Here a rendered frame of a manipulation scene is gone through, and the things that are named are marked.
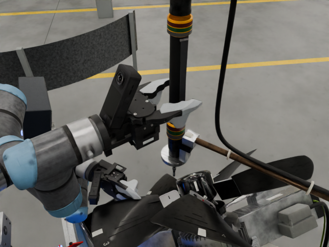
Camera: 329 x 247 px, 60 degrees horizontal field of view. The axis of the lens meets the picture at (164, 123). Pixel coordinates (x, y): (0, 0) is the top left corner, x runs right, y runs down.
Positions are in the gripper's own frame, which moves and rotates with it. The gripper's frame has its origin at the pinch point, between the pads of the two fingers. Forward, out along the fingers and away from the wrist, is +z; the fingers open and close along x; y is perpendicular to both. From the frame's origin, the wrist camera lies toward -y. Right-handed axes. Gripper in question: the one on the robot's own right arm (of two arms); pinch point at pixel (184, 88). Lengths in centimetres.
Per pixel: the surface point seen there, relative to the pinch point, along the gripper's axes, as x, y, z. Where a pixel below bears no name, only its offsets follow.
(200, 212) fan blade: 13.2, 28.2, -3.0
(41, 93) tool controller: -73, 40, -21
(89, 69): -172, 101, 31
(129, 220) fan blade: -3.3, 45.3, -15.4
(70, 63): -172, 90, 16
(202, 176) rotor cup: 0.4, 37.4, 9.0
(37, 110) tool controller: -63, 40, -25
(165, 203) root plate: -2.0, 45.0, -3.4
